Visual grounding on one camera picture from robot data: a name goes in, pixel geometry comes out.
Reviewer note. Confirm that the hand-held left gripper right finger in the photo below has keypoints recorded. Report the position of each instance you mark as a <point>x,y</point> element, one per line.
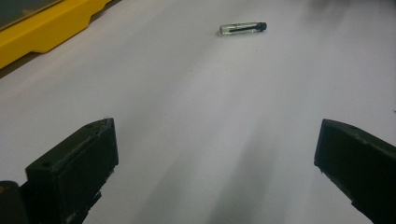
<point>358,161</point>

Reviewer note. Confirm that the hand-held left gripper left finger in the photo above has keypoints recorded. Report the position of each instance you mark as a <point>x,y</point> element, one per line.
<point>74,168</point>

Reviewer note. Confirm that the small clear vial black cap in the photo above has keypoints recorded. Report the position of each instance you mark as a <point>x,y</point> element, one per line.
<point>241,28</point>

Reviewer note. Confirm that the yellow plastic case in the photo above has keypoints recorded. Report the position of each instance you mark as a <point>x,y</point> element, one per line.
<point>43,28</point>

